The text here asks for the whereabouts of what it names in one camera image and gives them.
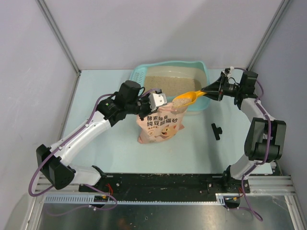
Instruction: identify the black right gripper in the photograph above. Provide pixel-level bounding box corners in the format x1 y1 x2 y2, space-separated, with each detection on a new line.
201 75 243 101

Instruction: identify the yellow plastic litter scoop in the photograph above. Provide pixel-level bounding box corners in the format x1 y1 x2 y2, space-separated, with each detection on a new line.
172 90 206 108

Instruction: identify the teal and beige litter box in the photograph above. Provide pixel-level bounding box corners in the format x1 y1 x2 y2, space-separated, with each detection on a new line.
130 61 211 102

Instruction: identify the pink cat litter bag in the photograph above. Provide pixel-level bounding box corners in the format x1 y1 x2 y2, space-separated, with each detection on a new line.
136 103 187 144

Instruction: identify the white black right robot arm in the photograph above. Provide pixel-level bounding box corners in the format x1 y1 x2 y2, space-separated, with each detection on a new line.
201 68 286 193

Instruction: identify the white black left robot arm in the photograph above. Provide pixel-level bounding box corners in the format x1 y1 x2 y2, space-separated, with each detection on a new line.
36 80 156 192

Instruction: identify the beige cat litter in box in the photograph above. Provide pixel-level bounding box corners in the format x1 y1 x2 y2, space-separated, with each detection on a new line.
144 76 201 97

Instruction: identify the black t-shaped plastic part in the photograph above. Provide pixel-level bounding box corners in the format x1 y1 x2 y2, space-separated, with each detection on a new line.
211 123 223 140

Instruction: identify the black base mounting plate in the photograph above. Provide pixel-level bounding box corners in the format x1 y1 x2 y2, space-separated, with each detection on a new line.
94 173 250 202

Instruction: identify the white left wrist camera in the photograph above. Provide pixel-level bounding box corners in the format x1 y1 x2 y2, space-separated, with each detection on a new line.
149 90 167 112

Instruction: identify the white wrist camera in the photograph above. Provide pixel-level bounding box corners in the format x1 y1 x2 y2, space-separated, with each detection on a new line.
224 66 235 78
149 90 167 112

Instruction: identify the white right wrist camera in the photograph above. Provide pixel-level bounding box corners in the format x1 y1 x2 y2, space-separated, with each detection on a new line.
224 66 235 78

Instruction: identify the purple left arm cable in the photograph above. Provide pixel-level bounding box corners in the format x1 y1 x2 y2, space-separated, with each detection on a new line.
28 88 161 197

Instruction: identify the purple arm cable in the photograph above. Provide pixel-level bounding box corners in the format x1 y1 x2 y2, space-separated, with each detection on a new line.
28 88 161 197
230 67 274 221

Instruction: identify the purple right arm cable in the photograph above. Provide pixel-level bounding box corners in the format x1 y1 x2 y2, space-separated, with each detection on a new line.
230 67 274 221

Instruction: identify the right aluminium corner post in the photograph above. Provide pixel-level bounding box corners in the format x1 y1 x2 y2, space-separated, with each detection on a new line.
246 0 293 70

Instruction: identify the aluminium corner post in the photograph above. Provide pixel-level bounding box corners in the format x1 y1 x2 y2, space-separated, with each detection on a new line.
246 0 293 70
35 0 81 74

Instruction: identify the aluminium frame rail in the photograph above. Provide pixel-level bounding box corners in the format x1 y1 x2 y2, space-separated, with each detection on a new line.
35 174 295 196

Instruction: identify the white slotted cable duct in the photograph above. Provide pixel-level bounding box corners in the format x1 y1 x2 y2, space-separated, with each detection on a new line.
45 194 225 205

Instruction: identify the left aluminium corner post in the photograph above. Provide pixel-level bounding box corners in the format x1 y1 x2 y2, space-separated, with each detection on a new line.
35 0 81 74

